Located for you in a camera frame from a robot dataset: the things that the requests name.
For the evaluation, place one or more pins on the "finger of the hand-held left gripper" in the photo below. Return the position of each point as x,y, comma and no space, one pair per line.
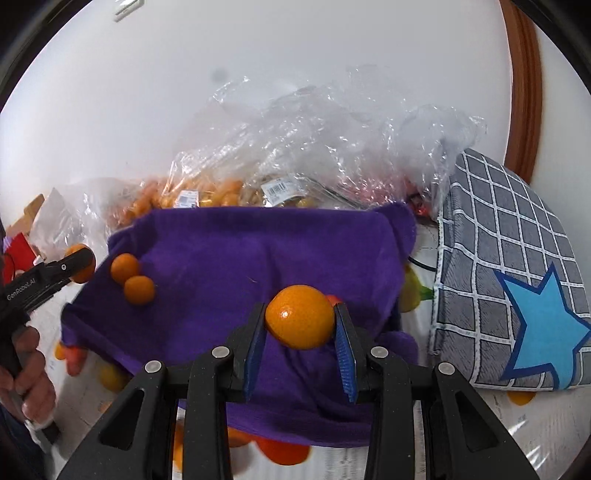
74,265

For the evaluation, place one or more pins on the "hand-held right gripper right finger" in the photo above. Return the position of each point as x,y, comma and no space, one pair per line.
346,355

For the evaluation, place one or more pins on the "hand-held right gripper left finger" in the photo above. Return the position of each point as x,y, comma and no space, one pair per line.
254,350

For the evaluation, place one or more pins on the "orange mandarin fruit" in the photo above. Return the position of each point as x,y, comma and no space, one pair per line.
82,273
300,318
138,290
124,267

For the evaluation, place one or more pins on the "purple towel covered tray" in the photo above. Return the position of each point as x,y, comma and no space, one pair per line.
221,258

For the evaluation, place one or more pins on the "person's left hand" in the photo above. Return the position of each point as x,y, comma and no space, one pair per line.
32,369

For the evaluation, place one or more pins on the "red paper bag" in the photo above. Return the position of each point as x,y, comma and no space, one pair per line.
16,251

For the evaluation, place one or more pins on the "small red tomato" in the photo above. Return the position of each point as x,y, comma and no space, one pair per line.
333,301

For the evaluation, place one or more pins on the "white plastic bag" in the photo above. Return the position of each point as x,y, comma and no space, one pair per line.
51,210

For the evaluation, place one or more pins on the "crumpled clear plastic bag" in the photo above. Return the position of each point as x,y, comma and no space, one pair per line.
124,203

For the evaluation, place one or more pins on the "clear bag of kumquats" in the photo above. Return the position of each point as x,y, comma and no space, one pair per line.
207,191

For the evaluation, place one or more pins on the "grey checked cushion blue star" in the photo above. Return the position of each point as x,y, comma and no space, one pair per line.
489,230

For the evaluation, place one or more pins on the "large clear plastic bag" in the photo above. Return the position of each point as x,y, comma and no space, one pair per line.
346,138

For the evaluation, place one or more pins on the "fruit printed tablecloth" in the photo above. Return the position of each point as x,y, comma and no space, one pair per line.
554,429

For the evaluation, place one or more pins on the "brown wooden door frame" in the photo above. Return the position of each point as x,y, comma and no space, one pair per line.
521,92

